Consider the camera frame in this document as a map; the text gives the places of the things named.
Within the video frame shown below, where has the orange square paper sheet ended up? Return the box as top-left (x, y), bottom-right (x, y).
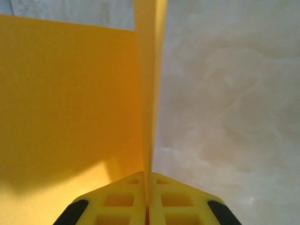
top-left (0, 0), bottom-right (168, 225)

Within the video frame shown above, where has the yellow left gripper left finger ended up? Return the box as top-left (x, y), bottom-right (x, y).
top-left (52, 171), bottom-right (149, 225)

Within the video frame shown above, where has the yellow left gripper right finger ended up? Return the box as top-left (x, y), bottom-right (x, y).
top-left (149, 172), bottom-right (241, 225)

